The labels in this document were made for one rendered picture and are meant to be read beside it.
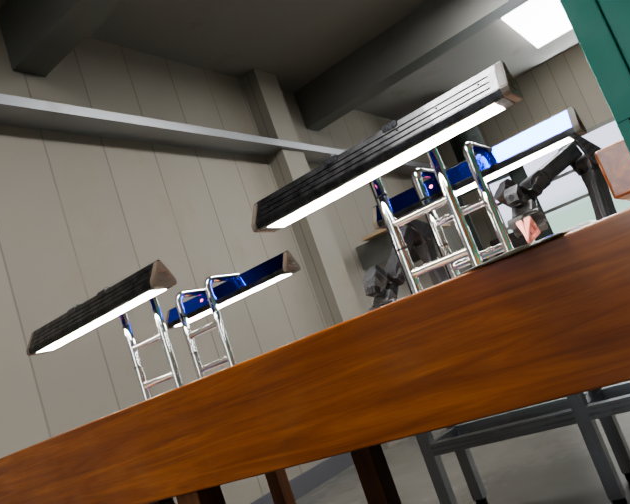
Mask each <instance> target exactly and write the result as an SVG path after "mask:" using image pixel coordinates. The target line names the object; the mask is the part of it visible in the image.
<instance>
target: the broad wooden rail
mask: <svg viewBox="0 0 630 504"><path fill-rule="evenodd" d="M626 381H630V208H628V209H625V210H623V211H620V212H618V213H615V214H613V215H610V216H608V217H605V218H603V219H600V220H598V221H595V222H593V223H590V224H588V225H585V226H583V227H580V228H578V229H575V230H573V231H570V232H568V233H565V234H563V235H560V236H558V237H555V238H553V239H550V240H548V241H545V242H543V243H540V244H537V245H535V246H532V247H530V248H527V249H525V250H522V251H520V252H517V253H515V254H512V255H510V256H507V257H505V258H502V259H500V260H497V261H495V262H492V263H490V264H487V265H485V266H482V267H480V268H477V269H475V270H472V271H470V272H467V273H465V274H462V275H460V276H457V277H454V278H452V279H449V280H447V281H444V282H442V283H439V284H437V285H434V286H432V287H429V288H427V289H424V290H422V291H419V292H417V293H414V294H412V295H409V296H407V297H404V298H402V299H399V300H397V301H394V302H392V303H389V304H387V305H384V306H382V307H379V308H377V309H374V310H371V311H369V312H366V313H364V314H361V315H359V316H356V317H354V318H351V319H349V320H346V321H344V322H341V323H339V324H336V325H334V326H331V327H329V328H326V329H324V330H321V331H319V332H316V333H314V334H311V335H309V336H306V337H304V338H301V339H299V340H296V341H294V342H291V343H289V344H286V345H283V346H281V347H278V348H276V349H273V350H271V351H268V352H266V353H263V354H261V355H258V356H256V357H253V358H251V359H248V360H246V361H243V362H241V363H238V364H236V365H233V366H231V367H228V368H226V369H223V370H221V371H218V372H216V373H213V374H211V375H208V376H206V377H203V378H200V379H198V380H195V381H193V382H190V383H188V384H185V385H183V386H180V387H178V388H175V389H173V390H170V391H168V392H165V393H163V394H160V395H158V396H155V397H153V398H150V399H148V400H145V401H143V402H140V403H138V404H135V405H133V406H130V407H128V408H125V409H123V410H120V411H117V412H115V413H112V414H110V415H107V416H105V417H102V418H100V419H97V420H95V421H92V422H90V423H87V424H85V425H82V426H80V427H77V428H75V429H72V430H70V431H67V432H65V433H62V434H60V435H57V436H55V437H52V438H50V439H47V440H45V441H42V442H40V443H37V444H35V445H32V446H29V447H27V448H24V449H22V450H19V451H17V452H14V453H12V454H9V455H7V456H4V457H2V458H0V504H149V503H153V502H157V501H161V500H165V499H169V498H172V497H176V496H180V495H184V494H188V493H192V492H196V491H200V490H204V489H208V488H212V487H215V486H219V485H223V484H227V483H231V482H235V481H239V480H243V479H247V478H251V477H255V476H258V475H262V474H266V473H270V472H274V471H278V470H282V469H286V468H290V467H294V466H298V465H301V464H305V463H309V462H313V461H317V460H321V459H325V458H329V457H333V456H337V455H341V454H344V453H348V452H352V451H356V450H360V449H364V448H368V447H372V446H376V445H380V444H384V443H387V442H391V441H395V440H399V439H403V438H407V437H411V436H415V435H419V434H423V433H427V432H430V431H434V430H438V429H442V428H446V427H450V426H454V425H458V424H462V423H466V422H470V421H473V420H477V419H481V418H485V417H489V416H493V415H497V414H501V413H505V412H509V411H513V410H516V409H520V408H524V407H528V406H532V405H536V404H540V403H544V402H548V401H552V400H556V399H559V398H563V397H567V396H571V395H575V394H579V393H583V392H587V391H591V390H595V389H599V388H602V387H606V386H610V385H614V384H618V383H622V382H626Z"/></svg>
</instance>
